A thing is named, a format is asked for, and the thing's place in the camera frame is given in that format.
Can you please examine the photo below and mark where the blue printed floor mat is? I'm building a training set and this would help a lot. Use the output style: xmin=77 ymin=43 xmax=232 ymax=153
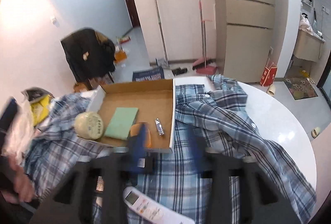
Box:
xmin=132 ymin=66 xmax=165 ymax=83

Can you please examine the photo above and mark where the yellow slipper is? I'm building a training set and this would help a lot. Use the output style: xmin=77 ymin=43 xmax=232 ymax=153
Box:
xmin=299 ymin=69 xmax=315 ymax=84

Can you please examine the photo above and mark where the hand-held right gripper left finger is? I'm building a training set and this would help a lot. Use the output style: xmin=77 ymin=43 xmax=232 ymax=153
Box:
xmin=30 ymin=123 xmax=157 ymax=224

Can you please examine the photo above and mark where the orange box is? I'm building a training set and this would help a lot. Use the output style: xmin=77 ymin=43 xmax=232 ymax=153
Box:
xmin=114 ymin=50 xmax=128 ymax=63

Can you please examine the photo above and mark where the wooden chair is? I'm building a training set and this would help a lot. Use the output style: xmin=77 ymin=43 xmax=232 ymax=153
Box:
xmin=75 ymin=71 xmax=115 ymax=91

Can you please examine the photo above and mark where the brown cardboard carton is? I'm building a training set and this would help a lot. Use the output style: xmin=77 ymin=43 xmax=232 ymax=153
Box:
xmin=73 ymin=81 xmax=91 ymax=93

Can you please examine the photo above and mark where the black jacket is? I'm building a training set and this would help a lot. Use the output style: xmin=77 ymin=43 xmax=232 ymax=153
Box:
xmin=60 ymin=28 xmax=116 ymax=83

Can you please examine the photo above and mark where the white remote control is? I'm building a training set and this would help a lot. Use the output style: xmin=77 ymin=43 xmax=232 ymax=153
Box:
xmin=122 ymin=186 xmax=195 ymax=224

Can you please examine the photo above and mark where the cream round jar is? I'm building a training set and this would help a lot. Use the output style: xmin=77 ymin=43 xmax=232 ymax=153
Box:
xmin=74 ymin=111 xmax=105 ymax=140

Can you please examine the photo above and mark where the black shoe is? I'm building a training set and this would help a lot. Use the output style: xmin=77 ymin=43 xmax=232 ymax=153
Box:
xmin=171 ymin=67 xmax=188 ymax=77

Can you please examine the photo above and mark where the blue plaid shirt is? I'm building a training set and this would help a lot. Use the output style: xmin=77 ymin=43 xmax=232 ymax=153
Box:
xmin=24 ymin=74 xmax=317 ymax=224

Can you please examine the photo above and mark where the bathroom vanity cabinet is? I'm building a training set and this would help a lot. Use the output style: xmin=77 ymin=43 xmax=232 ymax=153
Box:
xmin=294 ymin=30 xmax=326 ymax=62

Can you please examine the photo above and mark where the pile of pale clothes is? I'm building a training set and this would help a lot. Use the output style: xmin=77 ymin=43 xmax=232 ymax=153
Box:
xmin=299 ymin=13 xmax=314 ymax=33

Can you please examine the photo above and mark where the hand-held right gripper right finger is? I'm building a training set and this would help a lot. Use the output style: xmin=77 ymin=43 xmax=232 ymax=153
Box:
xmin=187 ymin=129 xmax=302 ymax=224

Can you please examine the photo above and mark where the brown garment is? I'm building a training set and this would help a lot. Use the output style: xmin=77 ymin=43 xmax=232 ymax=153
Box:
xmin=95 ymin=31 xmax=115 ymax=50

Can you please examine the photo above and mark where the pale green case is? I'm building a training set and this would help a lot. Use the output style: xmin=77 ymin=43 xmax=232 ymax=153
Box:
xmin=103 ymin=107 xmax=139 ymax=140

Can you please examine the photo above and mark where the red paper bag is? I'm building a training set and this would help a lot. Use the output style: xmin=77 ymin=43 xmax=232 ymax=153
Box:
xmin=259 ymin=58 xmax=278 ymax=86

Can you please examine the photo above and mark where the white and brown cardboard box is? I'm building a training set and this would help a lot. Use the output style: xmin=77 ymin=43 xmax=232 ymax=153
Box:
xmin=89 ymin=79 xmax=176 ymax=154

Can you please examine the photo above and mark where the beige refrigerator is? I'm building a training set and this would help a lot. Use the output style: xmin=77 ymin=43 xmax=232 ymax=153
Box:
xmin=219 ymin=0 xmax=276 ymax=84

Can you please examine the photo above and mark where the pink broom and dustpan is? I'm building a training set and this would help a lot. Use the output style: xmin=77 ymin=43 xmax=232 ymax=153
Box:
xmin=193 ymin=0 xmax=214 ymax=69

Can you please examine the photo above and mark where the person's left hand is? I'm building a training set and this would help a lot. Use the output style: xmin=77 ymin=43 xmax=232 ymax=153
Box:
xmin=6 ymin=159 xmax=35 ymax=202

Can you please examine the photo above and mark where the grey handled mop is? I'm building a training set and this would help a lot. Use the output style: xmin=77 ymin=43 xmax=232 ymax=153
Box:
xmin=150 ymin=0 xmax=170 ymax=68

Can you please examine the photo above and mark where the grey black pouch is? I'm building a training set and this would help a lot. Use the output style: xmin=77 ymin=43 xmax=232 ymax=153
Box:
xmin=21 ymin=87 xmax=55 ymax=101

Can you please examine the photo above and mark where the cartoon door mat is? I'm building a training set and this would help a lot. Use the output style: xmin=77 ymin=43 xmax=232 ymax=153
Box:
xmin=283 ymin=77 xmax=318 ymax=101

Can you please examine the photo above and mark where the yellow paper bag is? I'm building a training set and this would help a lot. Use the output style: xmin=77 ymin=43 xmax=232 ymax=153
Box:
xmin=30 ymin=96 xmax=51 ymax=127

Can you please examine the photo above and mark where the white plastic bag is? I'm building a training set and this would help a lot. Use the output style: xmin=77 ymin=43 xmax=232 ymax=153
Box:
xmin=4 ymin=100 xmax=35 ymax=162

